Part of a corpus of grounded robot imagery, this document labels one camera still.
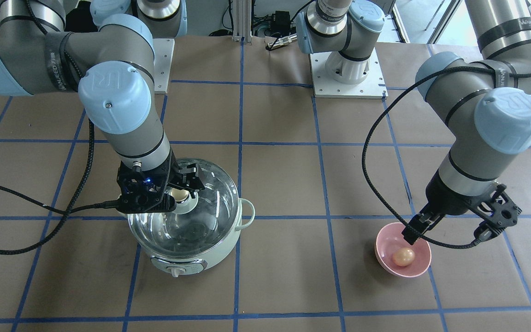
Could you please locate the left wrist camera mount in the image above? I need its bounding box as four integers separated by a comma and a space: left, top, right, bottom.
469, 182, 522, 243

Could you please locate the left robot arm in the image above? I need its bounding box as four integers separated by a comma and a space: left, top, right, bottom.
295, 0, 531, 249

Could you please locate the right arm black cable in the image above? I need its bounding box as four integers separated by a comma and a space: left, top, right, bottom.
0, 0, 123, 255

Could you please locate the mint green electric pot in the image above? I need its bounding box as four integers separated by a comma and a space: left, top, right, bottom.
125, 158, 255, 277

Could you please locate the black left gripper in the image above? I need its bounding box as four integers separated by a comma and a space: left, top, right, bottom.
402, 172, 489, 245

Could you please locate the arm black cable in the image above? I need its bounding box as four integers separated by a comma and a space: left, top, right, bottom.
0, 0, 123, 255
362, 28, 531, 250

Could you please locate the beige egg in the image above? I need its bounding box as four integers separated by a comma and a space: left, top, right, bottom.
391, 247, 416, 267

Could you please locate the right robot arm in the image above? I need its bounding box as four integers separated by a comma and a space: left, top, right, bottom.
0, 0, 186, 202

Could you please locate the glass pot lid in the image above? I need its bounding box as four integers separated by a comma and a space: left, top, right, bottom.
126, 158, 239, 259

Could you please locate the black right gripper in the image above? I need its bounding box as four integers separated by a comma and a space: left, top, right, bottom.
160, 150, 205, 203

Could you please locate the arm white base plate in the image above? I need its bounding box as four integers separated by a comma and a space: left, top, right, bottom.
153, 38, 175, 94
309, 49, 388, 99

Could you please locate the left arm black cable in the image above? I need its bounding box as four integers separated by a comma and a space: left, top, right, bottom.
362, 28, 531, 250

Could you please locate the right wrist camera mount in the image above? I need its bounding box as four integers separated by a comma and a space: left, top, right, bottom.
116, 162, 176, 214

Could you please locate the pink bowl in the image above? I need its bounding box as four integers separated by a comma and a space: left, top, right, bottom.
374, 222, 432, 278

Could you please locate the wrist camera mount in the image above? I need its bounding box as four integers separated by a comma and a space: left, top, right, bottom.
116, 162, 176, 214
469, 182, 522, 243

